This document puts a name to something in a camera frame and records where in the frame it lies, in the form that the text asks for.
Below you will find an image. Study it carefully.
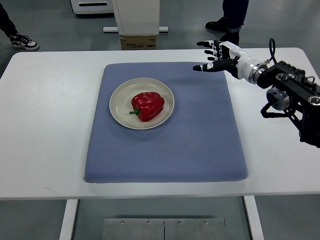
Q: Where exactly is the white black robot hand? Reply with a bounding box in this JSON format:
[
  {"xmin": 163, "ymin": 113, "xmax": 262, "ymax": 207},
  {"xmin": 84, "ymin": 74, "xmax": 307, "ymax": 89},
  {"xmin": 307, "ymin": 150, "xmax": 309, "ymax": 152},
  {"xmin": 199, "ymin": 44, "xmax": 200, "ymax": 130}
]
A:
[{"xmin": 193, "ymin": 40, "xmax": 267, "ymax": 85}]

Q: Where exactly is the red bell pepper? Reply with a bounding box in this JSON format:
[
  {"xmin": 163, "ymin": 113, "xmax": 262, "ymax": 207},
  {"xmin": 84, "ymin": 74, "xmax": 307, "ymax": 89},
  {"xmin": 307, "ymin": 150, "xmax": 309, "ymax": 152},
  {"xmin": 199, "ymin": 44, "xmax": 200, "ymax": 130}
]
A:
[{"xmin": 129, "ymin": 91, "xmax": 165, "ymax": 122}]

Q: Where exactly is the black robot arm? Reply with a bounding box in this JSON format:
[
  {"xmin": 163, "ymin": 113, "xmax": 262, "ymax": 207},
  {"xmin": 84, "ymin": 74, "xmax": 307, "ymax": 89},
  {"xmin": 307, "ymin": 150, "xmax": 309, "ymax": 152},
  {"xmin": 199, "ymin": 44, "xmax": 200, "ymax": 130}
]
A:
[{"xmin": 254, "ymin": 38, "xmax": 320, "ymax": 148}]

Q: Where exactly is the cream round plate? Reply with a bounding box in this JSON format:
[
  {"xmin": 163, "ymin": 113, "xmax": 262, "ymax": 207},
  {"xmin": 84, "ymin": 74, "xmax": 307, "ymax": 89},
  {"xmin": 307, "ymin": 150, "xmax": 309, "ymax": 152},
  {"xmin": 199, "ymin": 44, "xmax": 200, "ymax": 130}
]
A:
[{"xmin": 109, "ymin": 77, "xmax": 175, "ymax": 130}]

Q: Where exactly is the person in jeans black boots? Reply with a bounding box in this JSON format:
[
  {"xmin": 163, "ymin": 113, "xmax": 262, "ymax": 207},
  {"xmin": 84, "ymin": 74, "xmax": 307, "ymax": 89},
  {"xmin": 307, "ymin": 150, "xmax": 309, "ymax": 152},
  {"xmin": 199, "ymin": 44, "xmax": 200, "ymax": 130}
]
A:
[{"xmin": 205, "ymin": 0, "xmax": 249, "ymax": 45}]

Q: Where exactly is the blue quilted mat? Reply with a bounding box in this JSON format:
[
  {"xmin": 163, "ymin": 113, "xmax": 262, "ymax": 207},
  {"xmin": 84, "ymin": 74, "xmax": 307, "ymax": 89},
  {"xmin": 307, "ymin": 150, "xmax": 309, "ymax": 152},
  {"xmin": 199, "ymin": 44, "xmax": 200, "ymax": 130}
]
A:
[{"xmin": 84, "ymin": 62, "xmax": 248, "ymax": 184}]

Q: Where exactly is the brown cardboard box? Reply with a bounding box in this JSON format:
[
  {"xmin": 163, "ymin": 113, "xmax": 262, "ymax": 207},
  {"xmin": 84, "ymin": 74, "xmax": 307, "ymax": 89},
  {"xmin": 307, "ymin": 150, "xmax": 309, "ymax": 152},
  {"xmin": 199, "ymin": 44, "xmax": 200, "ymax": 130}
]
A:
[{"xmin": 120, "ymin": 35, "xmax": 157, "ymax": 51}]

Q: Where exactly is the white machine column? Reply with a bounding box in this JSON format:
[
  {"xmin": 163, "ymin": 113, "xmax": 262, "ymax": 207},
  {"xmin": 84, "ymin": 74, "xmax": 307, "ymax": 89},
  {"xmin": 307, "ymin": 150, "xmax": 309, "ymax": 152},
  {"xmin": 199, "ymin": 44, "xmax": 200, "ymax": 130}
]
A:
[{"xmin": 103, "ymin": 0, "xmax": 169, "ymax": 36}]

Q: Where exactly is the white cabinet with slot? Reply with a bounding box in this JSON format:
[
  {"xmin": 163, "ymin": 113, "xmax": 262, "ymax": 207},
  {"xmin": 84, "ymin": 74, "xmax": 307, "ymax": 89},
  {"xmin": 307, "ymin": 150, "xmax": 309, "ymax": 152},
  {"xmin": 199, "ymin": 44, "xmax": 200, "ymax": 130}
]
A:
[{"xmin": 70, "ymin": 0, "xmax": 114, "ymax": 15}]

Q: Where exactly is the person in black left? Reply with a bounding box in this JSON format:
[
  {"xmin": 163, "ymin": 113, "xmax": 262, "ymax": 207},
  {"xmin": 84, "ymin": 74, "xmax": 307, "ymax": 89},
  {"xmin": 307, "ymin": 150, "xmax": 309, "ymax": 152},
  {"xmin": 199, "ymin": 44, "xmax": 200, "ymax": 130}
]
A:
[{"xmin": 0, "ymin": 4, "xmax": 39, "ymax": 51}]

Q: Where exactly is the white table frame leg right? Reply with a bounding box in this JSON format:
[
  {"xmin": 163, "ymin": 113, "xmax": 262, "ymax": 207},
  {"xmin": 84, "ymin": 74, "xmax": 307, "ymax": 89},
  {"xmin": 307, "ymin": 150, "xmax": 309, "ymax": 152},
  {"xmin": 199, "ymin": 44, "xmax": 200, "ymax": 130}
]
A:
[{"xmin": 243, "ymin": 195, "xmax": 265, "ymax": 240}]

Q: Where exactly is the white table frame leg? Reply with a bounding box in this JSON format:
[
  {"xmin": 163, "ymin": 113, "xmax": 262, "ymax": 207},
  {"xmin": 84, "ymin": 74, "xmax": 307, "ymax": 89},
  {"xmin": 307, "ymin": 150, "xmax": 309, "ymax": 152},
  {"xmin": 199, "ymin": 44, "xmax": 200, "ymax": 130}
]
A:
[
  {"xmin": 243, "ymin": 195, "xmax": 265, "ymax": 240},
  {"xmin": 59, "ymin": 199, "xmax": 78, "ymax": 240}
]

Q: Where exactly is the white table frame leg left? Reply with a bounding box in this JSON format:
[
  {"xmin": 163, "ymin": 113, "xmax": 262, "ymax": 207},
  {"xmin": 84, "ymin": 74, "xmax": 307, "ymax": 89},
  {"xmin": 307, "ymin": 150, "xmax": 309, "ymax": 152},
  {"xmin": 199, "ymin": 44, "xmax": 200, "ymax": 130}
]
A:
[{"xmin": 59, "ymin": 199, "xmax": 78, "ymax": 240}]

